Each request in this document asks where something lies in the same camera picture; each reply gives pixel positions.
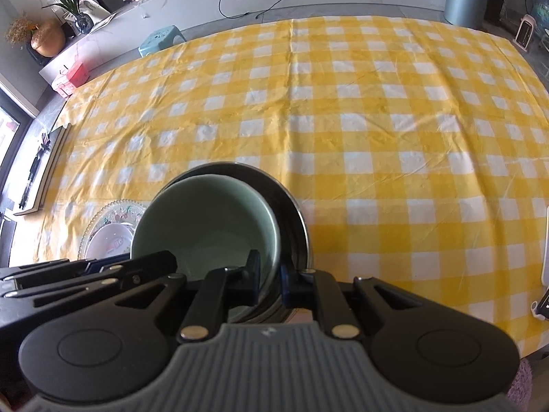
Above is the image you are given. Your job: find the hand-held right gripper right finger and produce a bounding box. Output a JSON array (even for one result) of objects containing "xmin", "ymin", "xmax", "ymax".
[{"xmin": 280, "ymin": 262, "xmax": 424, "ymax": 341}]

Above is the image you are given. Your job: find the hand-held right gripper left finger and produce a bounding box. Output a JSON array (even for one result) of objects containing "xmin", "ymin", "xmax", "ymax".
[{"xmin": 107, "ymin": 250, "xmax": 262, "ymax": 345}]

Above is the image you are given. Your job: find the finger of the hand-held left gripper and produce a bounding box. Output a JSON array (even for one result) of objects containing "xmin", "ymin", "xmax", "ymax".
[
  {"xmin": 0, "ymin": 250, "xmax": 179, "ymax": 310},
  {"xmin": 0, "ymin": 257, "xmax": 133, "ymax": 288}
]

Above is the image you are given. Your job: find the small white printed plate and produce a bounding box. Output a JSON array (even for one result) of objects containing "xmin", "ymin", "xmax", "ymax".
[{"xmin": 85, "ymin": 221, "xmax": 137, "ymax": 262}]

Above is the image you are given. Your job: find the orange steel bowl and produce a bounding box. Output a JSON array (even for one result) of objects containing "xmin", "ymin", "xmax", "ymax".
[{"xmin": 155, "ymin": 161, "xmax": 316, "ymax": 324}]

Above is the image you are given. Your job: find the floral glass plate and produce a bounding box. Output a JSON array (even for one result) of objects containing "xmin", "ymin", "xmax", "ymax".
[{"xmin": 78, "ymin": 198, "xmax": 152, "ymax": 263}]

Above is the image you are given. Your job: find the green ceramic bowl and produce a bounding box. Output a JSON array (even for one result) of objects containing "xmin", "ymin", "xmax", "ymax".
[{"xmin": 130, "ymin": 173, "xmax": 282, "ymax": 306}]

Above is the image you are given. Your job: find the yellow checked tablecloth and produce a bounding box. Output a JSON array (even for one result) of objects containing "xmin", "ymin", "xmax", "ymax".
[{"xmin": 40, "ymin": 14, "xmax": 549, "ymax": 362}]

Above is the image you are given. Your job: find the red box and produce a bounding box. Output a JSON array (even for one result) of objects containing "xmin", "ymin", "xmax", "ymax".
[{"xmin": 50, "ymin": 60, "xmax": 89, "ymax": 98}]

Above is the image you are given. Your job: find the light blue stool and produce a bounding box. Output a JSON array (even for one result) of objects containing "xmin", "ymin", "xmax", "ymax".
[{"xmin": 139, "ymin": 26, "xmax": 188, "ymax": 57}]

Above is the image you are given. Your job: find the golden round vase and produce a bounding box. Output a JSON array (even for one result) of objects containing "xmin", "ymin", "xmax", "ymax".
[{"xmin": 30, "ymin": 19, "xmax": 68, "ymax": 58}]

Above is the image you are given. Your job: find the dried flower bunch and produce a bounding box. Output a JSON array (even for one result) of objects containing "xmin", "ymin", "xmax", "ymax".
[{"xmin": 4, "ymin": 16, "xmax": 40, "ymax": 46}]

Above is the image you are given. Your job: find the purple fluffy cushion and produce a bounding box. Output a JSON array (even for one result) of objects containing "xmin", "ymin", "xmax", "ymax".
[{"xmin": 505, "ymin": 355, "xmax": 534, "ymax": 412}]

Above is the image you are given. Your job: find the plant in blue vase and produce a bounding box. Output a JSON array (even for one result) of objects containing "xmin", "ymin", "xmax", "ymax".
[{"xmin": 42, "ymin": 0, "xmax": 109, "ymax": 36}]

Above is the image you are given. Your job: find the white television cabinet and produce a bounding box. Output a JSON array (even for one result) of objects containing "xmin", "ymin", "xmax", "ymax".
[{"xmin": 38, "ymin": 0, "xmax": 449, "ymax": 80}]

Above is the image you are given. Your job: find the pink and white heater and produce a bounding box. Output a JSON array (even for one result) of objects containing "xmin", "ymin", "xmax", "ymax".
[{"xmin": 516, "ymin": 15, "xmax": 538, "ymax": 53}]

